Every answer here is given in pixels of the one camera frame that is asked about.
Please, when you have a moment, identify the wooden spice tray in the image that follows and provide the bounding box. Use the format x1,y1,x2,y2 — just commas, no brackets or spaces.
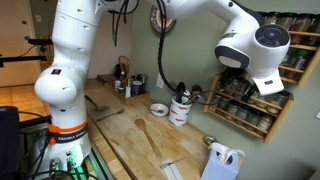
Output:
96,73,150,104

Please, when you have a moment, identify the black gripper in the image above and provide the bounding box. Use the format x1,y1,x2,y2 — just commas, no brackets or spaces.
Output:
219,67,258,103

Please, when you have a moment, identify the black plastic spoon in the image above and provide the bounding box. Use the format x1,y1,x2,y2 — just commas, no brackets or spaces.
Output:
175,81,187,104

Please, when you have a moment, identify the small round metal tin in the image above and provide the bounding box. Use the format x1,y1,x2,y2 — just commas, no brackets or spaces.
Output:
203,134,218,147

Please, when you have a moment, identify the glass spice jar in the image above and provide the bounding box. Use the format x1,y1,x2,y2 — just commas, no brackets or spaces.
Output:
277,12,297,32
217,97,230,111
257,114,274,132
264,11,279,26
247,111,262,127
226,99,240,117
235,104,252,122
293,13,313,33
309,14,320,34
269,91,291,108
293,49,311,71

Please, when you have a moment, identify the decorative painted wall plate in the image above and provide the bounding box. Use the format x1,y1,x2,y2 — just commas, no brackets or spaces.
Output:
149,4,177,35

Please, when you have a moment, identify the long black mount bar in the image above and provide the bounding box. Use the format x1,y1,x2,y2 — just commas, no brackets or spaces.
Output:
0,54,48,68

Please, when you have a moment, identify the beige door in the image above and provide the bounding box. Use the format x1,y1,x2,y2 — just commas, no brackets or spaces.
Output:
0,0,43,88

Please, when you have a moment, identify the dark pepper grinder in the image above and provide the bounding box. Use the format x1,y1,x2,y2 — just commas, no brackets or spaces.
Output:
141,74,148,95

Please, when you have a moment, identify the dark wooden spoon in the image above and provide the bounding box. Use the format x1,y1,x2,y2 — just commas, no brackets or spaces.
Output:
191,84,203,95

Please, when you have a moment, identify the thin black cable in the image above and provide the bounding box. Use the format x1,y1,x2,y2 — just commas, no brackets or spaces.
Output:
108,0,141,48

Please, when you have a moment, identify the metal spoon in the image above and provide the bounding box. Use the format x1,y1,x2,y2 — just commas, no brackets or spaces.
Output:
144,106,165,114

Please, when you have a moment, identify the light wooden spoon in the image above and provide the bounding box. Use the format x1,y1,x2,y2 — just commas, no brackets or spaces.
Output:
134,118,163,160

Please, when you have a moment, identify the metal fork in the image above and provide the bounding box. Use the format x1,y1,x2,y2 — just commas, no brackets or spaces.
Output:
95,108,126,122

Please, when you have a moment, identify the short black mount bar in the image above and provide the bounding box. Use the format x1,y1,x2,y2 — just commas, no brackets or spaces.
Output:
24,35,54,47

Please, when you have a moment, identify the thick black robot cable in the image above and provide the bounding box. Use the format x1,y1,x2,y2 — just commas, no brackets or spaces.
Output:
155,0,234,106

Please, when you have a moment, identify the white ceramic utensil crock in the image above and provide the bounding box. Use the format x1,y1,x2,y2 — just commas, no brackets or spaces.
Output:
167,95,193,127

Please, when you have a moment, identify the black chair back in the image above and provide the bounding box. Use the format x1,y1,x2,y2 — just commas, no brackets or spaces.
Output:
0,105,21,180

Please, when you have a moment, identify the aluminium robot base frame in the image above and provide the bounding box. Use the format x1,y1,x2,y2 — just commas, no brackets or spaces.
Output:
19,143,114,180

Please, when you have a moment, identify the white ceramic bowl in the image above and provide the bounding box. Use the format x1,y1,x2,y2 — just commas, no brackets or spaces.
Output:
149,102,170,118

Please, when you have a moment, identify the white canister blue label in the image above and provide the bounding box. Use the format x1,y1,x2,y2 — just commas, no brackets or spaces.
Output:
130,80,143,98

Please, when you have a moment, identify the tall steel salt grinder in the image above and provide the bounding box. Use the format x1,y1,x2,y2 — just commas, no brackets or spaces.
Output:
124,78,132,99

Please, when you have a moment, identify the grey metal spatula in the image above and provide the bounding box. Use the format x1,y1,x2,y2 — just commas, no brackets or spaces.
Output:
83,94,111,113

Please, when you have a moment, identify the wooden chair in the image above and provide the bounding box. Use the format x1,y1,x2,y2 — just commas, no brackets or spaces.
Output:
35,32,56,64

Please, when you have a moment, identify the blue-grey tissue box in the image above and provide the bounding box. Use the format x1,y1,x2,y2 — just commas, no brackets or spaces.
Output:
200,142,247,180

